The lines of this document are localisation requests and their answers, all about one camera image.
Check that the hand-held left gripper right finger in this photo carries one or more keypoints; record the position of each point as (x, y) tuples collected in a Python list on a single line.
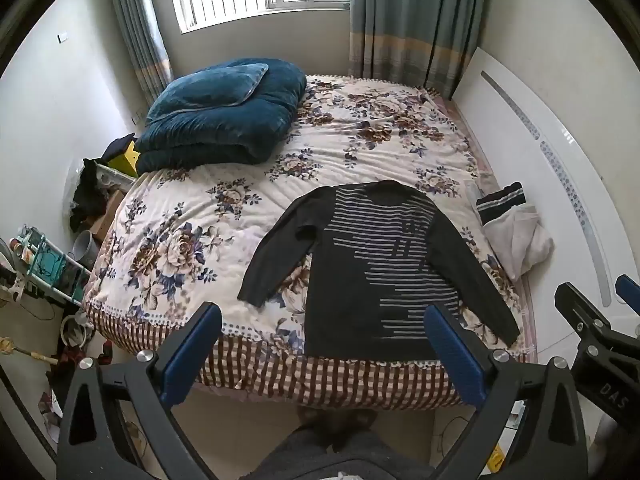
[(450, 350)]

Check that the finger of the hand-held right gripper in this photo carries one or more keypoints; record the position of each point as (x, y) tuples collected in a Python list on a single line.
[(580, 310), (630, 292)]

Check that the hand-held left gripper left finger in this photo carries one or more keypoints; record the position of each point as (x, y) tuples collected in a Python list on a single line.
[(196, 345)]

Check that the dark striped long-sleeve sweater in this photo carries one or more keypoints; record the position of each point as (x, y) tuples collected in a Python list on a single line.
[(360, 285)]

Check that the white garment with striped cuffs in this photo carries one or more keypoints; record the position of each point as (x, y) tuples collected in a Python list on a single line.
[(520, 240)]

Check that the brown slippers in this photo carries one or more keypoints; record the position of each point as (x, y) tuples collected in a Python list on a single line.
[(315, 422)]

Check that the floral plush blanket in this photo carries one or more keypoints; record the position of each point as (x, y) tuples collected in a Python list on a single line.
[(200, 200)]

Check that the grey bucket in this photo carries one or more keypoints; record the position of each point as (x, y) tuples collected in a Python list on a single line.
[(86, 250)]

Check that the cardboard box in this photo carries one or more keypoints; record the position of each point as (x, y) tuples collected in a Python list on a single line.
[(107, 215)]

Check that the person's grey trouser legs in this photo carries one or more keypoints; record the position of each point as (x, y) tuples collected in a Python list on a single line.
[(320, 455)]

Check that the green storage rack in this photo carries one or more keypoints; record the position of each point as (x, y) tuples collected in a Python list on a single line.
[(50, 265)]

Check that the white headboard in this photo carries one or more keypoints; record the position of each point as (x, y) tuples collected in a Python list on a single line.
[(550, 125)]

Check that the white plastic basket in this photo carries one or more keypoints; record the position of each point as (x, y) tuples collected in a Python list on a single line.
[(112, 176)]

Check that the yellow box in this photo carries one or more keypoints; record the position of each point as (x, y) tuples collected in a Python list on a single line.
[(125, 162)]

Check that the folded blue velvet quilt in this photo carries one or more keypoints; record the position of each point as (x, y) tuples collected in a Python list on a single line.
[(235, 130)]

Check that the blue velvet pillow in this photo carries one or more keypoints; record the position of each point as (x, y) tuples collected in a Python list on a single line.
[(210, 90)]

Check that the narrow grey-green curtain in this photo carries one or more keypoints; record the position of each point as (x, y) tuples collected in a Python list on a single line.
[(142, 25)]

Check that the wide grey-green curtain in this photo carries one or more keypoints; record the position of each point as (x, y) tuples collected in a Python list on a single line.
[(410, 20)]

